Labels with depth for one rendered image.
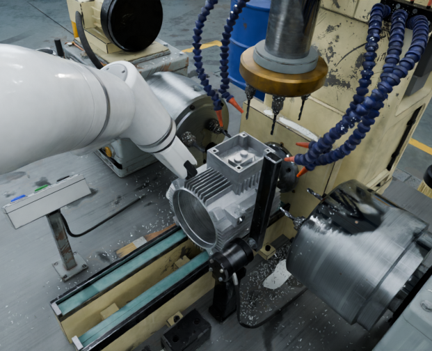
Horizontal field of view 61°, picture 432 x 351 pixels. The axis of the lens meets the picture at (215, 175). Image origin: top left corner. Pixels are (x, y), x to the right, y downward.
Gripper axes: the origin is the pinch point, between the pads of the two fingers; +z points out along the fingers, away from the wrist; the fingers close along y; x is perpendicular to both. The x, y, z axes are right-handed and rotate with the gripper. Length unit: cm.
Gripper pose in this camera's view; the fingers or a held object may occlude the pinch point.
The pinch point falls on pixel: (188, 170)
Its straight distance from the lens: 83.7
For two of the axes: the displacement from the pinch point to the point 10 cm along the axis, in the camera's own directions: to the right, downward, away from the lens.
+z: 3.2, 4.4, 8.4
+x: 6.7, -7.3, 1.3
